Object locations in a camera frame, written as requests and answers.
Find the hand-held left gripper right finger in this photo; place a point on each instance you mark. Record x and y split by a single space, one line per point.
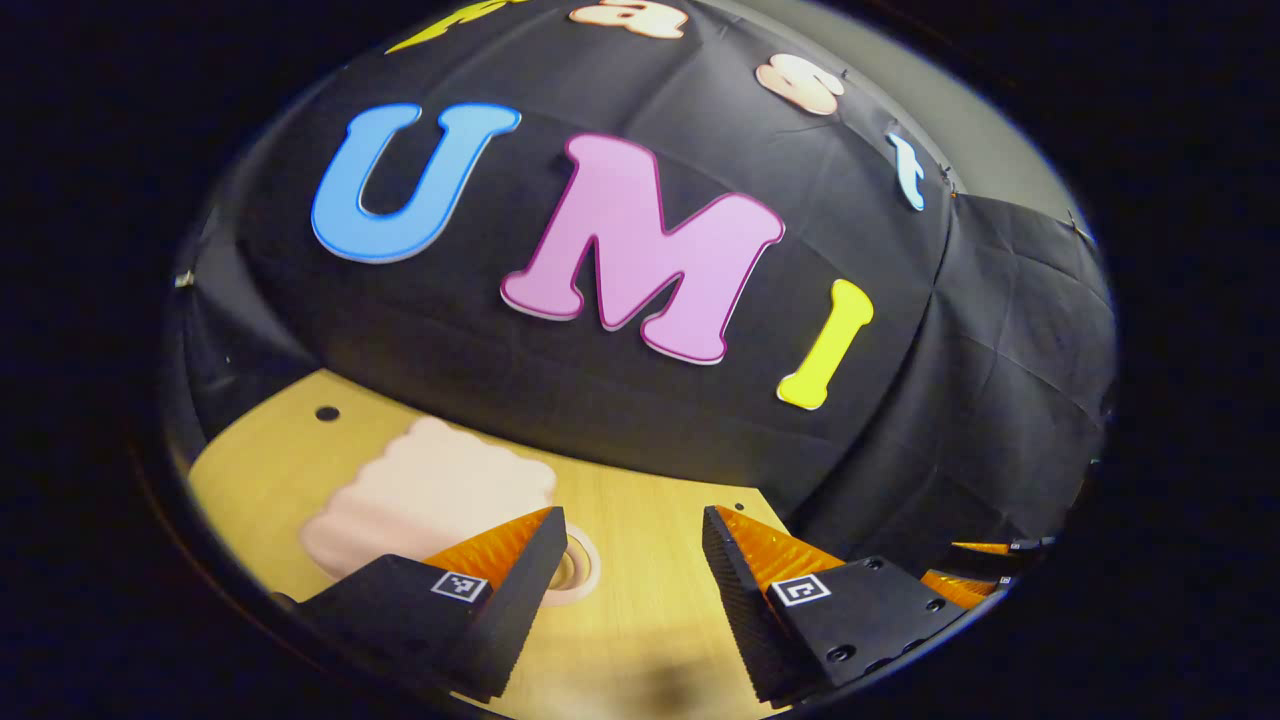
740 600

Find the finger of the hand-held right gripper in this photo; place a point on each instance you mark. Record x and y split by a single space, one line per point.
955 588
1030 545

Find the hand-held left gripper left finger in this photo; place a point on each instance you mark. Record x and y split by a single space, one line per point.
515 600

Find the pink suitcase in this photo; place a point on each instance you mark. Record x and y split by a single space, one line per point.
430 490

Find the black backdrop cloth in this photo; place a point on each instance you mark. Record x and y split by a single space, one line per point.
900 420

